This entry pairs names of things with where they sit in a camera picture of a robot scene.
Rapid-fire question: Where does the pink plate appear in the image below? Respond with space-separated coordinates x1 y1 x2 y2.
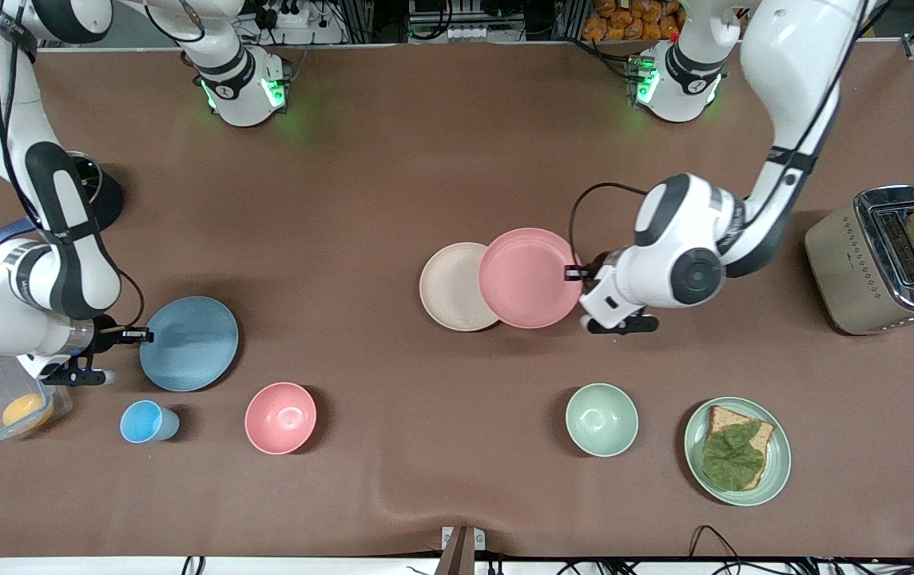
479 228 583 329

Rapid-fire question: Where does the blue plate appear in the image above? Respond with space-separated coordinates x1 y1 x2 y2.
139 296 240 393

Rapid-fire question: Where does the blue cup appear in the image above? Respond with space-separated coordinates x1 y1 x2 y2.
120 399 181 444

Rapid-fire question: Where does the yellow round fruit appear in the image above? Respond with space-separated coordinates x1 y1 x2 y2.
2 393 54 432

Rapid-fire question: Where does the beige plate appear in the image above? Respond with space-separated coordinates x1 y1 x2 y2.
419 242 502 332

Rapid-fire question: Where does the green bowl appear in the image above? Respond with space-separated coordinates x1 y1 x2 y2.
566 383 640 458

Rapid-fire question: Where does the pink bowl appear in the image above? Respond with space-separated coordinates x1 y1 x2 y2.
244 382 318 456

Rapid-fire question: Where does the brown bread slice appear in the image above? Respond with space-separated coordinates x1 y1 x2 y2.
705 405 776 491

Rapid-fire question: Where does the green plate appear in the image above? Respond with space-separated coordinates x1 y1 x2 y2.
683 397 792 507

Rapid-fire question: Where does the brown table cloth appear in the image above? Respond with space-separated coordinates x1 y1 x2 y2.
0 40 914 560

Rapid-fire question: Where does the green lettuce leaf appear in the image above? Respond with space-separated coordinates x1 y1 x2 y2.
701 421 769 490

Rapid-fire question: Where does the silver beige toaster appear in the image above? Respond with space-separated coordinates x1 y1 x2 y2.
805 185 914 336

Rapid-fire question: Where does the bag of orange buns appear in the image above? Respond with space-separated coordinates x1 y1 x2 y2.
582 0 686 42

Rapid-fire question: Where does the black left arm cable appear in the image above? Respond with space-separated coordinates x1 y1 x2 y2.
567 182 654 276

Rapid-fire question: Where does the black pot blue handle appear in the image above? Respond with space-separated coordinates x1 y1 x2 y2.
0 150 126 275

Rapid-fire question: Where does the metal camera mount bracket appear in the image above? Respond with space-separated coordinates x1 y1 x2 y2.
435 525 487 575

